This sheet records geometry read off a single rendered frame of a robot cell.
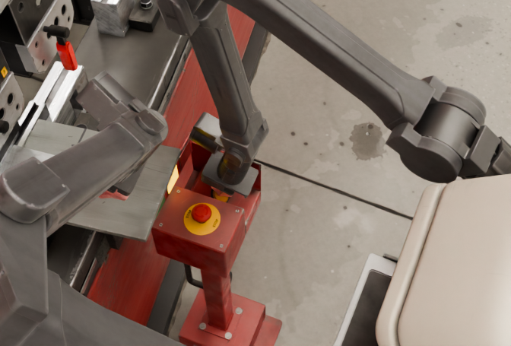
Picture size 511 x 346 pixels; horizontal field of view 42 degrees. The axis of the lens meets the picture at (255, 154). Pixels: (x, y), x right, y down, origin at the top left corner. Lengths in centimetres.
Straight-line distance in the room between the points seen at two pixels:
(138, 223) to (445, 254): 55
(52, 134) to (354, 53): 59
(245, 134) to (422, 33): 178
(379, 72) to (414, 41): 194
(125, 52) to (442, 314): 102
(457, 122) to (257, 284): 134
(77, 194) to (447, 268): 35
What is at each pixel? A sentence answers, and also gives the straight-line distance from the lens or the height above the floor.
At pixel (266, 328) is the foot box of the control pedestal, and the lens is 205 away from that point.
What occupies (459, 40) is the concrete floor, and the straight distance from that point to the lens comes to 282.
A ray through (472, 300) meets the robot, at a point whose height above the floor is 137.
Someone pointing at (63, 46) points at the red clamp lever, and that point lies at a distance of 115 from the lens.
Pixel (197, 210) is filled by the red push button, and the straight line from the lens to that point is 130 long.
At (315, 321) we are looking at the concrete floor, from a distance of 207.
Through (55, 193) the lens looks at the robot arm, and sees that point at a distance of 53.
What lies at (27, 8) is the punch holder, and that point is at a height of 122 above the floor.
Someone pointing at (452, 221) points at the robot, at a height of 134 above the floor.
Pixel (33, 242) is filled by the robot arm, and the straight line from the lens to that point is 49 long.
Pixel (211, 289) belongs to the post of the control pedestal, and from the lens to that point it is 168.
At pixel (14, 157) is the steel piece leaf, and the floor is 100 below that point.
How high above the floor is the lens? 193
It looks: 55 degrees down
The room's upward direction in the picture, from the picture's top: straight up
